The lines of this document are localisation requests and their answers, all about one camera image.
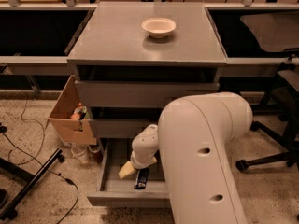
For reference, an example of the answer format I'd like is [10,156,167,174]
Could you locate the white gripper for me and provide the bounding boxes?
[119,151,157,179]

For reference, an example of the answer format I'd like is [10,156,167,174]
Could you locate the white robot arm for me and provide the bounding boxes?
[119,92,253,224]

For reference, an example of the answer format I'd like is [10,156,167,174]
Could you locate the grey bottom drawer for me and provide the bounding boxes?
[87,139,170,208]

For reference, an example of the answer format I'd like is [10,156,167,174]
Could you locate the grey drawer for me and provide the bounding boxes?
[87,139,170,208]
[89,107,162,138]
[74,65,221,110]

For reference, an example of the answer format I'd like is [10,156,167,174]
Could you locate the grey middle drawer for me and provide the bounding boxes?
[89,107,162,138]

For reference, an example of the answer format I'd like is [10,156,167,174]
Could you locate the grey top drawer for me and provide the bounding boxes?
[74,65,221,110]

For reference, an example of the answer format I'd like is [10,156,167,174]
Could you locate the grey drawer cabinet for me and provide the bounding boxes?
[67,2,226,138]

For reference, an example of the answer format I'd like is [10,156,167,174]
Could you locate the white plastic cups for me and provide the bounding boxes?
[71,144,102,165]

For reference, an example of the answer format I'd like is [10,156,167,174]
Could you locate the brown cardboard box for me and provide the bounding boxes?
[49,76,97,147]

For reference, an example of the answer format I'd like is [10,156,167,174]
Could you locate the items in cardboard box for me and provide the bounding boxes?
[70,103,90,120]

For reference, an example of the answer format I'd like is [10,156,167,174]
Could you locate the black stand leg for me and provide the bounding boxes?
[0,149,64,220]

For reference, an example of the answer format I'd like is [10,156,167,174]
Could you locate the white paper bowl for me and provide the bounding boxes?
[141,18,177,39]

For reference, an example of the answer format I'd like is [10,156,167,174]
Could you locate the black office chair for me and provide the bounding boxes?
[235,54,299,173]

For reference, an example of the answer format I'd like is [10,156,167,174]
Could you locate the black floor cable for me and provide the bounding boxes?
[0,91,79,224]

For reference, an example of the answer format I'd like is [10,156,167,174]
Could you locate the grey metal bench frame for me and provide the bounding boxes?
[1,2,298,76]

